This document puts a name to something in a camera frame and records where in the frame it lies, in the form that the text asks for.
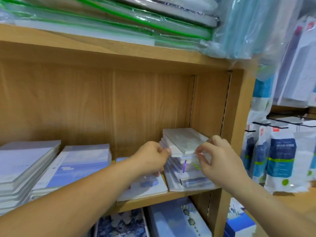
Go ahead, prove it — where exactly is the stack of green edged packets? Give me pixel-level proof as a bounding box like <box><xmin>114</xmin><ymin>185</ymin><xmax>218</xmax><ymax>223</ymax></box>
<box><xmin>0</xmin><ymin>0</ymin><xmax>220</xmax><ymax>51</ymax></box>

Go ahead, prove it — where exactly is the pile of small notebooks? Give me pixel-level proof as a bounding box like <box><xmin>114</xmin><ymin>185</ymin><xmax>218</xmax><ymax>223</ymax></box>
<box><xmin>159</xmin><ymin>128</ymin><xmax>221</xmax><ymax>192</ymax></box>

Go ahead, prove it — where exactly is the sky cloud cover notebook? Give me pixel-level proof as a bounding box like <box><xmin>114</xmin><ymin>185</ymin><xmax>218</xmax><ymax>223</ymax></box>
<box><xmin>147</xmin><ymin>197</ymin><xmax>213</xmax><ymax>237</ymax></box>

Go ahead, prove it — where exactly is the blue white small box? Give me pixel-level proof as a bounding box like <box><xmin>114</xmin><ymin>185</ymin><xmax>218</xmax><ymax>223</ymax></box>
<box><xmin>224</xmin><ymin>197</ymin><xmax>257</xmax><ymax>237</ymax></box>

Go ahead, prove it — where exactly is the person's right hand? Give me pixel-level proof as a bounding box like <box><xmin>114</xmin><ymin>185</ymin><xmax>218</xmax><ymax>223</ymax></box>
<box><xmin>195</xmin><ymin>135</ymin><xmax>250</xmax><ymax>192</ymax></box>

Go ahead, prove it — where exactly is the light blue plastic bag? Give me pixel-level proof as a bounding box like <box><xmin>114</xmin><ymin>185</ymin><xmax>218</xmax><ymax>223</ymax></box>
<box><xmin>205</xmin><ymin>0</ymin><xmax>299</xmax><ymax>61</ymax></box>

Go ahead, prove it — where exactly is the blue butterfly cover notebook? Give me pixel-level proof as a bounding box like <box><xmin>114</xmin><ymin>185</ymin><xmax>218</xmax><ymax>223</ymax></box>
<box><xmin>93</xmin><ymin>209</ymin><xmax>150</xmax><ymax>237</ymax></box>

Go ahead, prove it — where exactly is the snowy tree notebook stack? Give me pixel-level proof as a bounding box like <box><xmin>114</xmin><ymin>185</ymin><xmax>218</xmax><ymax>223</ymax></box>
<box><xmin>116</xmin><ymin>156</ymin><xmax>169</xmax><ymax>202</ymax></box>

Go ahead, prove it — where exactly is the blue white banded notebook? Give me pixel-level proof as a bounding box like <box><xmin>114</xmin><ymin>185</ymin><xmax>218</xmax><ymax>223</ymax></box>
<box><xmin>32</xmin><ymin>144</ymin><xmax>112</xmax><ymax>191</ymax></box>

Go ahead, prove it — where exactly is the stack of sky photo notebooks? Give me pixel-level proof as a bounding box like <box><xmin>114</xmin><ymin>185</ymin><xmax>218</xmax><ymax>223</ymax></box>
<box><xmin>30</xmin><ymin>144</ymin><xmax>113</xmax><ymax>201</ymax></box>

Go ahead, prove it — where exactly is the person's left forearm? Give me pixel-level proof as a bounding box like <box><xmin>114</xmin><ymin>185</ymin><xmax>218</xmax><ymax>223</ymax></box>
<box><xmin>0</xmin><ymin>159</ymin><xmax>141</xmax><ymax>237</ymax></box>

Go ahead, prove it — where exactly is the stack of sage cover notebooks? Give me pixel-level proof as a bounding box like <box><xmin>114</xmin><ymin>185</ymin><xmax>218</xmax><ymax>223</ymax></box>
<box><xmin>0</xmin><ymin>141</ymin><xmax>62</xmax><ymax>216</ymax></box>

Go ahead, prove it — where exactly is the person's left hand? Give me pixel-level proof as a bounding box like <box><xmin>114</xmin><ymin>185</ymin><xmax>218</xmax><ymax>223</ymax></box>
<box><xmin>127</xmin><ymin>141</ymin><xmax>171</xmax><ymax>177</ymax></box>

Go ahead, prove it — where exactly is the person's right forearm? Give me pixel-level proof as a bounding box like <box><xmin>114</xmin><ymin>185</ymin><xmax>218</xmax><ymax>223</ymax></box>
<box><xmin>231</xmin><ymin>177</ymin><xmax>316</xmax><ymax>237</ymax></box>

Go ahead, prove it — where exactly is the wooden shelf unit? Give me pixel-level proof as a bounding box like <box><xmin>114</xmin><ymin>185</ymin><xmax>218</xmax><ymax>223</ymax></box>
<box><xmin>0</xmin><ymin>23</ymin><xmax>257</xmax><ymax>237</ymax></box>

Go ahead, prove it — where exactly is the pale lilac marked notebook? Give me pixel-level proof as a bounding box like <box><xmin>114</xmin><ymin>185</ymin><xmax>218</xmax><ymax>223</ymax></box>
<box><xmin>0</xmin><ymin>141</ymin><xmax>62</xmax><ymax>185</ymax></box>

